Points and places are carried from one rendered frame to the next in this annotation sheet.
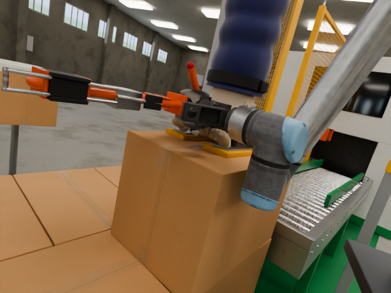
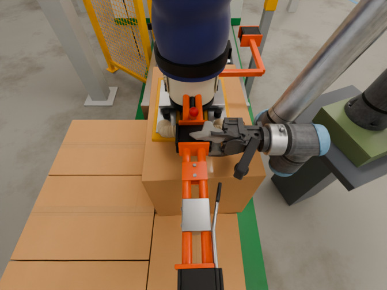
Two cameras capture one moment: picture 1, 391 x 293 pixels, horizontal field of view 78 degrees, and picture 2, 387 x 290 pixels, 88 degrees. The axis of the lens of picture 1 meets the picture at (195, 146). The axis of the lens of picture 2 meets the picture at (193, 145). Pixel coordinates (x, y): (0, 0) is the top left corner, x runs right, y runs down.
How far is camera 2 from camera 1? 70 cm
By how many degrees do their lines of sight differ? 53
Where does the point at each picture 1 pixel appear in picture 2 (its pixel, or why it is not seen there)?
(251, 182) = (288, 170)
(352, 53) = (360, 48)
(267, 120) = (306, 144)
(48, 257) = (159, 268)
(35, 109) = not seen: outside the picture
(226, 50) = (190, 40)
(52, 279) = not seen: hidden behind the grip
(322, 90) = (323, 80)
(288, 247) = not seen: hidden behind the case
